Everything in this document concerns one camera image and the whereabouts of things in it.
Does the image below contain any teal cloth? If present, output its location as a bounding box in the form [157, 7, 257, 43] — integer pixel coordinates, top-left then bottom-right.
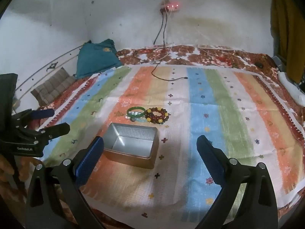
[76, 39, 122, 80]

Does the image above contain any black charging cable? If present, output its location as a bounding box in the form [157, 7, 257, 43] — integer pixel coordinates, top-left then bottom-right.
[132, 0, 189, 81]

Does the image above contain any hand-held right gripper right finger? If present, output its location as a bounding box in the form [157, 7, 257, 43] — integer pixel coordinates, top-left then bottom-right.
[196, 135, 278, 229]

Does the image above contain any colourful striped rug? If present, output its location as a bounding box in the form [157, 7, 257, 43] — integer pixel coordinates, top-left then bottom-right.
[0, 44, 305, 229]

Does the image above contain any yellow hanging cloth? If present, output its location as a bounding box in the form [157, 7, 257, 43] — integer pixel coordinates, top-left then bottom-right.
[270, 0, 305, 83]

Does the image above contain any light blue bead bracelet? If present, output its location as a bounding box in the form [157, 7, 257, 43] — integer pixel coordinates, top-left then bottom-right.
[128, 116, 148, 123]

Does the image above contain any silver metal tin box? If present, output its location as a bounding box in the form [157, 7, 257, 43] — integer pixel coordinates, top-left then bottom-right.
[103, 122, 160, 170]

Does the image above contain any red amber bead bracelet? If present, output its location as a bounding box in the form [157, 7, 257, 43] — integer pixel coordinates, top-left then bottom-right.
[144, 107, 170, 125]

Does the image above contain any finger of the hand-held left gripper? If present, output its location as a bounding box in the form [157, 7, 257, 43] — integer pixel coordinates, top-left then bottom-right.
[35, 123, 71, 144]
[12, 109, 55, 125]

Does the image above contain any brown striped cushion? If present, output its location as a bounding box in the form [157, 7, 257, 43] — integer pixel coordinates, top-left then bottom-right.
[30, 67, 76, 106]

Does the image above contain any power strip with red lights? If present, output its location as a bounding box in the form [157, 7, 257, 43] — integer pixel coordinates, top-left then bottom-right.
[160, 1, 181, 13]

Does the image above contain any striped pastel blanket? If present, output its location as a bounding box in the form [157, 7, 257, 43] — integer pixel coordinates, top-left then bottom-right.
[39, 65, 305, 222]

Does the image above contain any green jade bangle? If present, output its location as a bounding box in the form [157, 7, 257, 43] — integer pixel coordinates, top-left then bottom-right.
[126, 106, 146, 119]

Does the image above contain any metal bed rail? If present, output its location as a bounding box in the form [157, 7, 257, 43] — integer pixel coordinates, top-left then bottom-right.
[14, 43, 86, 101]

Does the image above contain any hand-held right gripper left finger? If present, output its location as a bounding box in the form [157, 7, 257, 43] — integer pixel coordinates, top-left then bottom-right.
[25, 136, 105, 229]

